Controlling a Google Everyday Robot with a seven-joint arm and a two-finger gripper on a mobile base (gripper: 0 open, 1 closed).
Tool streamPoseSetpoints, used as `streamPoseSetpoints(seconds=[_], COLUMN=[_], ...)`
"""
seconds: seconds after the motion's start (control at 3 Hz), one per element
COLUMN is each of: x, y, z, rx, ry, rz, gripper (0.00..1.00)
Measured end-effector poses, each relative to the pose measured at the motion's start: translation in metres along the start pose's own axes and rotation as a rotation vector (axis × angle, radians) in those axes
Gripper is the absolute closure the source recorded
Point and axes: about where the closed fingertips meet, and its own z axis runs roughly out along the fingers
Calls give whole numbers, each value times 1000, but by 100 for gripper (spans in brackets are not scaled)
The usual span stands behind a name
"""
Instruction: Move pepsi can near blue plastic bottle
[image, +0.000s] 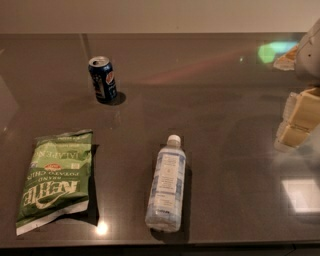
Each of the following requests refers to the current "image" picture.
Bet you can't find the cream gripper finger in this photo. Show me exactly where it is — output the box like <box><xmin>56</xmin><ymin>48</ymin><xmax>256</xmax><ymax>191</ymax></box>
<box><xmin>274</xmin><ymin>122</ymin><xmax>309</xmax><ymax>152</ymax></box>

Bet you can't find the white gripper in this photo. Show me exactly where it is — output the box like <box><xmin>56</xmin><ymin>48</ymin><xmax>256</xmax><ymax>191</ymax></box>
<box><xmin>283</xmin><ymin>19</ymin><xmax>320</xmax><ymax>131</ymax></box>

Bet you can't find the blue pepsi can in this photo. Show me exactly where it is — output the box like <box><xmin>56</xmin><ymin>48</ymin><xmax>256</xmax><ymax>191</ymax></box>
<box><xmin>88</xmin><ymin>56</ymin><xmax>117</xmax><ymax>103</ymax></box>

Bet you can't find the clear blue plastic bottle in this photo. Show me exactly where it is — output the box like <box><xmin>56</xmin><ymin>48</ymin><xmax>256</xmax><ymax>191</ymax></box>
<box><xmin>145</xmin><ymin>135</ymin><xmax>186</xmax><ymax>233</ymax></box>

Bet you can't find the green jalapeno chips bag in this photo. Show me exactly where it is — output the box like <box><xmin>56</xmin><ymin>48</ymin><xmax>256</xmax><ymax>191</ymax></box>
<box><xmin>16</xmin><ymin>130</ymin><xmax>93</xmax><ymax>235</ymax></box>

